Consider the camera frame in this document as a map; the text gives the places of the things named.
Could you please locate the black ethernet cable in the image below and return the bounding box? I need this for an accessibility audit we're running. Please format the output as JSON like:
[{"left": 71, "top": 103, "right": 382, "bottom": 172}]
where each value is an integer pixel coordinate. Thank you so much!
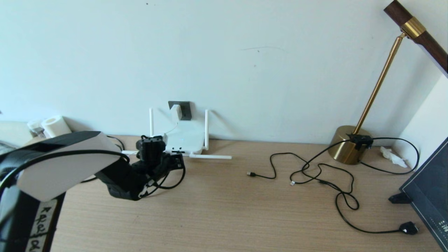
[{"left": 82, "top": 135, "right": 126, "bottom": 183}]

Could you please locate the brass desk lamp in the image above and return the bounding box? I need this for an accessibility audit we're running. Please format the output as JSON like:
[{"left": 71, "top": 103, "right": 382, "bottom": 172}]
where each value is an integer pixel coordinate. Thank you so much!
[{"left": 328, "top": 0, "right": 448, "bottom": 166}]

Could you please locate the crumpled white tissue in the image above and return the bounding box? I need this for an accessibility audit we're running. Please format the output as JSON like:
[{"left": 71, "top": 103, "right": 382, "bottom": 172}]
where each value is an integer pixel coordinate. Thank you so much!
[{"left": 380, "top": 146, "right": 407, "bottom": 168}]

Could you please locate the black inline cord switch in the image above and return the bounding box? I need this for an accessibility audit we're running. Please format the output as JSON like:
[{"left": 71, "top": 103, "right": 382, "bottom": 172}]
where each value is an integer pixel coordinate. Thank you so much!
[{"left": 348, "top": 134, "right": 373, "bottom": 150}]

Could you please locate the black plastic clip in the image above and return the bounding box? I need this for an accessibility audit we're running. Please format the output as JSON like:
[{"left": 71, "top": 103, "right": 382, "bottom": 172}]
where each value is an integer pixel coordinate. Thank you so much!
[{"left": 388, "top": 192, "right": 412, "bottom": 204}]

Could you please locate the white wifi router with antennas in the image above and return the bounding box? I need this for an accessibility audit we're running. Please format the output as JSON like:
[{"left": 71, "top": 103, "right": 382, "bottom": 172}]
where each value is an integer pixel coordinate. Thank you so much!
[{"left": 122, "top": 108, "right": 232, "bottom": 160}]

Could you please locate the white paper roll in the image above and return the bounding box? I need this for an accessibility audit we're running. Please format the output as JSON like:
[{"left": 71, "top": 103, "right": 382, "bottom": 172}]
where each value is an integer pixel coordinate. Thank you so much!
[{"left": 41, "top": 115, "right": 73, "bottom": 138}]

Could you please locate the dark monitor screen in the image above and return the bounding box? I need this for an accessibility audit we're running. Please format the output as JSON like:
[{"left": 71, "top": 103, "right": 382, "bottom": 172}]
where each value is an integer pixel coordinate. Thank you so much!
[{"left": 401, "top": 136, "right": 448, "bottom": 251}]

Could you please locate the grey wall power socket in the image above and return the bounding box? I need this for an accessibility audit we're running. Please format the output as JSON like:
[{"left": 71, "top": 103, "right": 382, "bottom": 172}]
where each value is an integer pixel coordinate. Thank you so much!
[{"left": 168, "top": 101, "right": 192, "bottom": 120}]

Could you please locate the black usb cable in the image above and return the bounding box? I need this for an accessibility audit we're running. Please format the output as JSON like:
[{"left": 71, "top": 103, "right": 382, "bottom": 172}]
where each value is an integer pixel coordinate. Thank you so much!
[{"left": 247, "top": 153, "right": 355, "bottom": 196}]

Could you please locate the black lamp power cable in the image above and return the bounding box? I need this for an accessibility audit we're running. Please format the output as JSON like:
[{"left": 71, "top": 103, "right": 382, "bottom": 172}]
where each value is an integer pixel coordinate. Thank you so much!
[{"left": 289, "top": 137, "right": 420, "bottom": 235}]

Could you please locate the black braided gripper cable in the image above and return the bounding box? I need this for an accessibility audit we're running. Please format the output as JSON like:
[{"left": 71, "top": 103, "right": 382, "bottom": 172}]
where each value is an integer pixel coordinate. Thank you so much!
[{"left": 138, "top": 171, "right": 172, "bottom": 201}]

